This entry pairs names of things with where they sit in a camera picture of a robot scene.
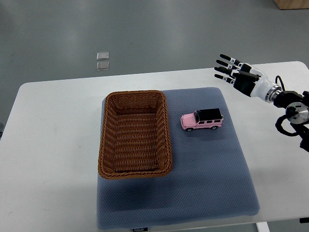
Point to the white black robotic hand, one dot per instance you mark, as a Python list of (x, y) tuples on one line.
[(246, 78)]

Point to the pink toy car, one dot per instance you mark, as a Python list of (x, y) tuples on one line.
[(202, 119)]

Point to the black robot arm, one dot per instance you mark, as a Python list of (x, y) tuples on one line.
[(297, 113)]

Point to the brown wicker basket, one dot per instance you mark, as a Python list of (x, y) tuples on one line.
[(135, 136)]

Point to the wooden box corner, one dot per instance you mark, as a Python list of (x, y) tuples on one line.
[(292, 4)]

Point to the blue grey padded mat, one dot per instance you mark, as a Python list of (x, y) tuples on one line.
[(210, 178)]

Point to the white table leg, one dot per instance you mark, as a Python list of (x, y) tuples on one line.
[(262, 227)]

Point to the upper metal floor plate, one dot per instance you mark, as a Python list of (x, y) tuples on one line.
[(102, 55)]

